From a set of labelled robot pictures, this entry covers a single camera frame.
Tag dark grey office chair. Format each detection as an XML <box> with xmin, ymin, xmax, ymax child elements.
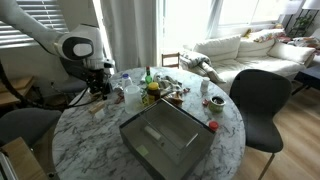
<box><xmin>51</xmin><ymin>58</ymin><xmax>91</xmax><ymax>98</ymax></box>

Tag grey padded office chair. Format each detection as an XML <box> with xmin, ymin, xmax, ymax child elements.
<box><xmin>0</xmin><ymin>107</ymin><xmax>63</xmax><ymax>148</ymax></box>

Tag white curtain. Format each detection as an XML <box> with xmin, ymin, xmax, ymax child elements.
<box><xmin>99</xmin><ymin>0</ymin><xmax>159</xmax><ymax>69</ymax></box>

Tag black coffee table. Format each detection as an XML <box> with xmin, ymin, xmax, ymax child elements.
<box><xmin>293</xmin><ymin>64</ymin><xmax>320</xmax><ymax>96</ymax></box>

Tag brown snack packet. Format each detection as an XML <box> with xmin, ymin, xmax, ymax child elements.
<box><xmin>166</xmin><ymin>91</ymin><xmax>184</xmax><ymax>104</ymax></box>

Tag small clear measuring cup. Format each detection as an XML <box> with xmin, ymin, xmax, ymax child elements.
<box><xmin>94</xmin><ymin>108</ymin><xmax>107</xmax><ymax>120</ymax></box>

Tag yellow lid jar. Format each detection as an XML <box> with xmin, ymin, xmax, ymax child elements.
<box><xmin>146</xmin><ymin>81</ymin><xmax>162</xmax><ymax>103</ymax></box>

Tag wooden desk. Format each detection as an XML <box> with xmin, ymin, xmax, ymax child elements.
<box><xmin>0</xmin><ymin>75</ymin><xmax>36</xmax><ymax>108</ymax></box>

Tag green bottle red cap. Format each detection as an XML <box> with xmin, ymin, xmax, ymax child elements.
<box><xmin>144</xmin><ymin>65</ymin><xmax>153</xmax><ymax>85</ymax></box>

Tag light wooden block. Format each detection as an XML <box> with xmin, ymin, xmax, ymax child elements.
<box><xmin>88</xmin><ymin>101</ymin><xmax>107</xmax><ymax>115</ymax></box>

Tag wooden chair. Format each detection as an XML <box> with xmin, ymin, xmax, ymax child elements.
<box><xmin>161</xmin><ymin>52</ymin><xmax>181</xmax><ymax>69</ymax></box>

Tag small white pill bottle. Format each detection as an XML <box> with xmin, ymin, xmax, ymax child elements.
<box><xmin>200</xmin><ymin>76</ymin><xmax>211</xmax><ymax>94</ymax></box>

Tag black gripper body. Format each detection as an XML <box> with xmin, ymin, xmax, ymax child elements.
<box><xmin>84</xmin><ymin>64</ymin><xmax>113</xmax><ymax>88</ymax></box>

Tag black plant stand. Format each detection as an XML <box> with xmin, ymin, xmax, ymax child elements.
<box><xmin>286</xmin><ymin>9</ymin><xmax>316</xmax><ymax>38</ymax></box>

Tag white sofa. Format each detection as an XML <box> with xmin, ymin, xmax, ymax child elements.
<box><xmin>183</xmin><ymin>28</ymin><xmax>317</xmax><ymax>96</ymax></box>

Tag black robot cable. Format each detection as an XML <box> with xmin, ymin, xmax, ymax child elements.
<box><xmin>0</xmin><ymin>59</ymin><xmax>101</xmax><ymax>110</ymax></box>

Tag red snack wrapper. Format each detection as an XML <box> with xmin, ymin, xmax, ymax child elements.
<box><xmin>114</xmin><ymin>92</ymin><xmax>125</xmax><ymax>105</ymax></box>

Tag red round lid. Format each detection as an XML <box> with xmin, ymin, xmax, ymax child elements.
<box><xmin>208</xmin><ymin>120</ymin><xmax>220</xmax><ymax>132</ymax></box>

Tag white window blinds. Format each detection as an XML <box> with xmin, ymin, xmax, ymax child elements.
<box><xmin>0</xmin><ymin>0</ymin><xmax>69</xmax><ymax>48</ymax></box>

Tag dark open cardboard box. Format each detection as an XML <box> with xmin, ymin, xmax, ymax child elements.
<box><xmin>119</xmin><ymin>98</ymin><xmax>217</xmax><ymax>180</ymax></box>

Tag light wooden board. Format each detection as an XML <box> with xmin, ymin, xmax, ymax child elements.
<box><xmin>0</xmin><ymin>136</ymin><xmax>49</xmax><ymax>180</ymax></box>

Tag folded grey blanket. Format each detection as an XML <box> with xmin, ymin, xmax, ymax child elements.
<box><xmin>179</xmin><ymin>49</ymin><xmax>226</xmax><ymax>84</ymax></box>

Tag white paper roll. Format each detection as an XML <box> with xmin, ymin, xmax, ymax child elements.
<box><xmin>143</xmin><ymin>125</ymin><xmax>162</xmax><ymax>141</ymax></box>

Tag floral cushion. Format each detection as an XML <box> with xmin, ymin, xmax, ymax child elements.
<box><xmin>253</xmin><ymin>28</ymin><xmax>287</xmax><ymax>44</ymax></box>

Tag crumpled cloth on plate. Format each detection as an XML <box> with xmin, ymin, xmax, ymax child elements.
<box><xmin>153</xmin><ymin>73</ymin><xmax>184</xmax><ymax>98</ymax></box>

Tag dark shell dining chair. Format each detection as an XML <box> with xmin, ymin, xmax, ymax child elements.
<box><xmin>229</xmin><ymin>68</ymin><xmax>293</xmax><ymax>180</ymax></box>

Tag patterned throw blanket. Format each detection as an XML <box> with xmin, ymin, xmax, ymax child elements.
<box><xmin>288</xmin><ymin>35</ymin><xmax>320</xmax><ymax>51</ymax></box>

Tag white bottle blue cap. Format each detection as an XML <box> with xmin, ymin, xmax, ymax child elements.
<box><xmin>120</xmin><ymin>73</ymin><xmax>133</xmax><ymax>90</ymax></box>

